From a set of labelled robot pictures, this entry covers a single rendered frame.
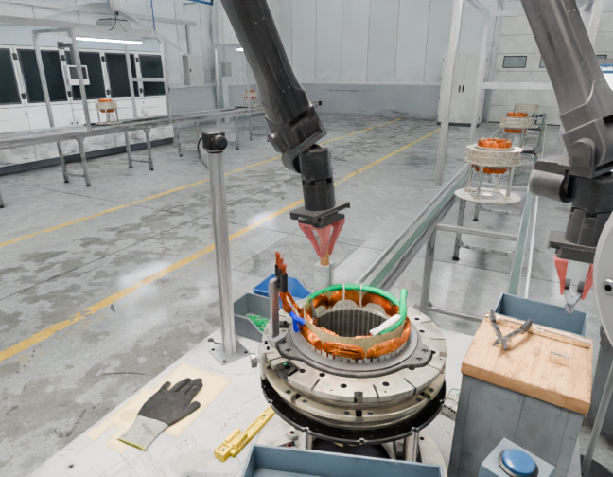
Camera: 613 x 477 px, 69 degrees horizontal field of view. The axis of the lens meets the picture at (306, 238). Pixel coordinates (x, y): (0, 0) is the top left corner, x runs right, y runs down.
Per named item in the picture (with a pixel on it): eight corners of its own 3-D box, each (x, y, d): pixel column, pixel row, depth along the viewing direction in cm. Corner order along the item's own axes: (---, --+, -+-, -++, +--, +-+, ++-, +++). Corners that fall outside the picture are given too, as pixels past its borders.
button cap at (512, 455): (497, 463, 60) (498, 457, 59) (510, 448, 62) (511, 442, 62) (527, 482, 57) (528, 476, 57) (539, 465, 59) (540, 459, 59)
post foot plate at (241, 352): (251, 354, 125) (251, 352, 125) (222, 366, 120) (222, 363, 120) (236, 340, 132) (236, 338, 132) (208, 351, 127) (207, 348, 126)
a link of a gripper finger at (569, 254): (551, 284, 79) (561, 234, 76) (598, 293, 75) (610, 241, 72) (547, 299, 73) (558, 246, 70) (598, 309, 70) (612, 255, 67)
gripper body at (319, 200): (288, 221, 81) (284, 182, 78) (325, 205, 87) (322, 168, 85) (315, 226, 76) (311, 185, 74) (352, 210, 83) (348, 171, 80)
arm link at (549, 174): (592, 141, 62) (632, 127, 64) (522, 132, 71) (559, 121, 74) (584, 220, 66) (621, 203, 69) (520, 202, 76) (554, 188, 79)
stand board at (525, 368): (484, 321, 92) (486, 311, 92) (590, 350, 83) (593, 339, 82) (460, 373, 77) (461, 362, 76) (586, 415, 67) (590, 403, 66)
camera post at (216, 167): (236, 353, 126) (223, 150, 105) (227, 357, 124) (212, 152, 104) (231, 348, 128) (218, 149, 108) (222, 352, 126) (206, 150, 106)
